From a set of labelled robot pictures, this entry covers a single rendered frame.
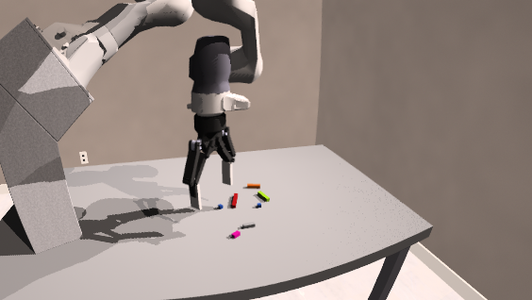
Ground lime green rod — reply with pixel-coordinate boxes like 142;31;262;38
258;192;270;202

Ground grey rod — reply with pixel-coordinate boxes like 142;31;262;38
242;222;256;228

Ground red rod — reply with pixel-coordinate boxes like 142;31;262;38
232;193;238;208

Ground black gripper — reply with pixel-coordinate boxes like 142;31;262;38
182;113;236;210

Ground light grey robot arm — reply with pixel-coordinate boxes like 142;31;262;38
37;0;262;117

